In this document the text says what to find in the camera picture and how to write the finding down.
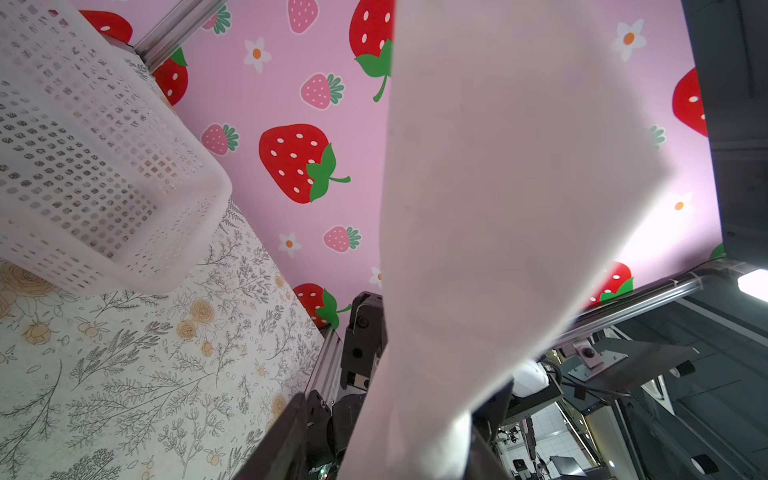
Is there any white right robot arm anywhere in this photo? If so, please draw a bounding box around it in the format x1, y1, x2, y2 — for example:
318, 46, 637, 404
305, 292, 387, 479

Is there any white paper napkin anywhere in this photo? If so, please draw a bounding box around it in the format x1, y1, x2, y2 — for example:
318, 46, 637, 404
339, 1, 669, 479

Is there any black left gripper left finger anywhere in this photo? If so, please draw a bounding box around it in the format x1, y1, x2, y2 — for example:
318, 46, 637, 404
234, 393, 308, 480

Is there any white perforated plastic basket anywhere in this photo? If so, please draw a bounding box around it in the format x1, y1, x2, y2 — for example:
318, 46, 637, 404
1, 1, 232, 295

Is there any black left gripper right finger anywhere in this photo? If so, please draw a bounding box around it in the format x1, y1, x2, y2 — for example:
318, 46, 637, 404
464, 428, 510, 480

